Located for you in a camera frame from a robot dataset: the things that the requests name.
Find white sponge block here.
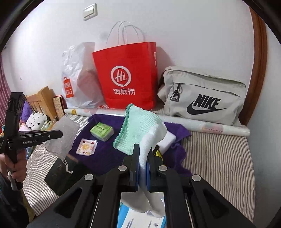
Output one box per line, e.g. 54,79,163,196
157,131,176,155

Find white gloves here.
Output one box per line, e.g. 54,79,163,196
113,103,167,218

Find fruit pattern wipe packet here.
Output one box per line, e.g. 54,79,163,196
76,138,98,156

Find blue tissue box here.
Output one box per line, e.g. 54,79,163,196
117,199,166,227

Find green cassette tissue pack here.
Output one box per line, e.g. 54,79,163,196
90,122,114,142

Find yellow Adidas pouch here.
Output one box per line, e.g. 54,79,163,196
152,145,163,165

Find person's left hand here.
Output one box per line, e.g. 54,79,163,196
1,148,27,182

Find white spotted pillow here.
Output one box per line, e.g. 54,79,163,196
25,112,47,131

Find purple plush toy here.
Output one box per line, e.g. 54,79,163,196
21,101,33,123

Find wooden headboard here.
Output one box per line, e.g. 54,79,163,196
27,86,57,121

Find brown patterned book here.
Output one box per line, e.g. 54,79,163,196
53,95,67,119

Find dark green tea tin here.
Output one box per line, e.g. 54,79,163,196
44,154,90,196

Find purple towel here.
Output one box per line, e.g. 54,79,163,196
65,114,192,177

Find rolled patterned paper tube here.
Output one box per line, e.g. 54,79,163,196
64,108,250,137

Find white Miniso plastic bag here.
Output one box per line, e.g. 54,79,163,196
61,42,108,108

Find beige Nike bag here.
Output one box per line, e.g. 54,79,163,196
158,66,246,125

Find red Hi paper bag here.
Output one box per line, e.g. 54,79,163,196
92,42,158,110

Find brown wooden door frame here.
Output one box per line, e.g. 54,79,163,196
239,9,268,125

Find white wall light switch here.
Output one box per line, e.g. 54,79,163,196
82,3,98,21

